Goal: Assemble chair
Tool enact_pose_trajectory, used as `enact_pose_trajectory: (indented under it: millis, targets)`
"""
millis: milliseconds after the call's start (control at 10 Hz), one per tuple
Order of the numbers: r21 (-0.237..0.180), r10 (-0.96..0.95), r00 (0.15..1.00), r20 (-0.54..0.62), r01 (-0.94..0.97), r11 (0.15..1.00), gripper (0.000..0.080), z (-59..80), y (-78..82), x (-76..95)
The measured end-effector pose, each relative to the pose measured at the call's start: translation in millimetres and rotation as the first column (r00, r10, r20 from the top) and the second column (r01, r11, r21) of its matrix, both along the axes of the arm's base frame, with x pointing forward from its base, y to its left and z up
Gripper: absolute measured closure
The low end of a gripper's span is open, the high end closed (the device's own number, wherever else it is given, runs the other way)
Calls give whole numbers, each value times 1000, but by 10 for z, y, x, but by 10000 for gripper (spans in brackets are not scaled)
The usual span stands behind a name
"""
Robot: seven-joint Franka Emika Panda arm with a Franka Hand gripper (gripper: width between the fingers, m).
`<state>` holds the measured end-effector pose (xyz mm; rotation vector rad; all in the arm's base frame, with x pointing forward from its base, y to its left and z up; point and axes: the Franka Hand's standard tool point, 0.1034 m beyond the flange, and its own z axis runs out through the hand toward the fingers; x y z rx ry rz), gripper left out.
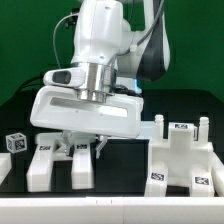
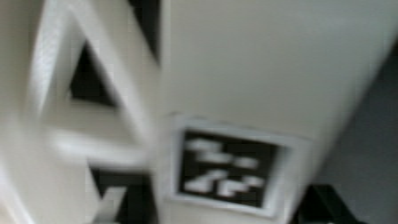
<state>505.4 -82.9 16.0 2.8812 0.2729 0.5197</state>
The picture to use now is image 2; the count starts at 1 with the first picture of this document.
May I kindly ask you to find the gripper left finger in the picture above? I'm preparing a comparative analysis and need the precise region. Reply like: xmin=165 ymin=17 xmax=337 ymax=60
xmin=90 ymin=173 xmax=157 ymax=224

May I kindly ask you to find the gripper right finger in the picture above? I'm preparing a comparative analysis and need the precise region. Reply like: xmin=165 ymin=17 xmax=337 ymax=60
xmin=289 ymin=184 xmax=367 ymax=224

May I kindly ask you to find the white chair back frame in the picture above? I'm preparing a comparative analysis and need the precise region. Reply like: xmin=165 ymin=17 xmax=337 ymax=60
xmin=0 ymin=0 xmax=398 ymax=224

